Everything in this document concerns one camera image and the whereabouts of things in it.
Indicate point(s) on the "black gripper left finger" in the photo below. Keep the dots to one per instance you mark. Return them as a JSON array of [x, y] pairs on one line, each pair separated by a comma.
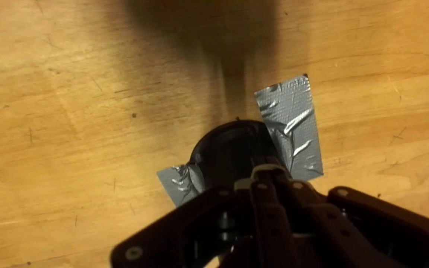
[[189, 237]]

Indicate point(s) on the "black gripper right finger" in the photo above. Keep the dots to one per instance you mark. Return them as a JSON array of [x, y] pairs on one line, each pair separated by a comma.
[[296, 226]]

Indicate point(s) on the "dark upside-down cup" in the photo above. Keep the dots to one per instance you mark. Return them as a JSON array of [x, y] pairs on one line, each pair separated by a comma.
[[232, 150]]

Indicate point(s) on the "grey duct tape patch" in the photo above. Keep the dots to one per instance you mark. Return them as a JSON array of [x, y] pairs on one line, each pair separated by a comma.
[[290, 116]]

